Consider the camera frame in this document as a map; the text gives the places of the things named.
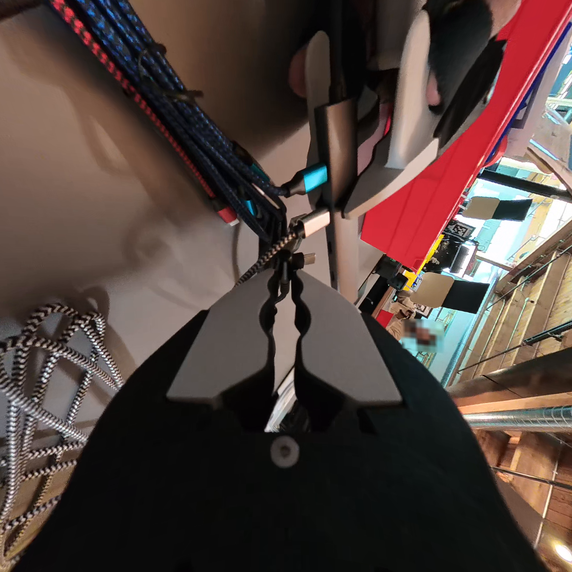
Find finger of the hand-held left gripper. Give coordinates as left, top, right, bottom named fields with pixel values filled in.
left=342, top=11, right=442, bottom=220
left=304, top=29, right=333, bottom=211

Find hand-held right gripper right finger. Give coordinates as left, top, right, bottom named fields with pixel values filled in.
left=293, top=269, right=404, bottom=407

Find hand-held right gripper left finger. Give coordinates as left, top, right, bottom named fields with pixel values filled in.
left=165, top=268, right=275, bottom=409

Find grey USB hub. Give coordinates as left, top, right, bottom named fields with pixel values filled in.
left=313, top=100, right=362, bottom=301

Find black white braided cable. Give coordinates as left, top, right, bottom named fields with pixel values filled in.
left=0, top=208, right=332, bottom=572

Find blue braided cable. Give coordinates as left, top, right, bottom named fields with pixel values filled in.
left=71, top=0, right=330, bottom=244

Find light grey desk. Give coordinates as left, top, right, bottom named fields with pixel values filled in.
left=0, top=0, right=385, bottom=572

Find person's left hand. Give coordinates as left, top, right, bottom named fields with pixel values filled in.
left=288, top=46, right=309, bottom=97

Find red plastic bin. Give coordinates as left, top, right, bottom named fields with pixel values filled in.
left=360, top=0, right=572, bottom=274

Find beige black panel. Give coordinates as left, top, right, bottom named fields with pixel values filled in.
left=462, top=196, right=533, bottom=223
left=409, top=272, right=491, bottom=314

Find slim silver spiral duct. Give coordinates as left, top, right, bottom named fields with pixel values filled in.
left=462, top=404, right=572, bottom=434

